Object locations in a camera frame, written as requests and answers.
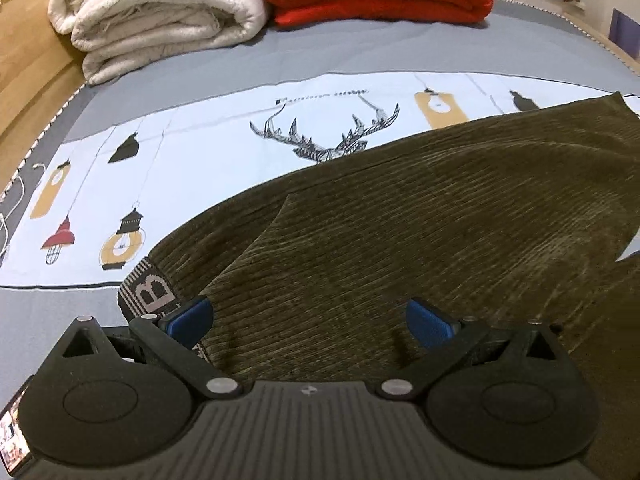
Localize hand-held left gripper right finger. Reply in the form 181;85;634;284
377;298;572;402

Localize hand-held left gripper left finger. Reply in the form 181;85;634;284
47;296;244;401

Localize olive corduroy pants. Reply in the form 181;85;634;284
117;91;640;480

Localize black smartphone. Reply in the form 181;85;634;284
0;374;35;479

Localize grey printed bed sheet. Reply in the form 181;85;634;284
0;0;640;391

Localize folded white quilt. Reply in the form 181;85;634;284
47;0;269;86

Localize white charging cable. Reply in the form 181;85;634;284
0;175;27;263

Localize wooden bed frame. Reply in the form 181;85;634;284
0;0;87;196

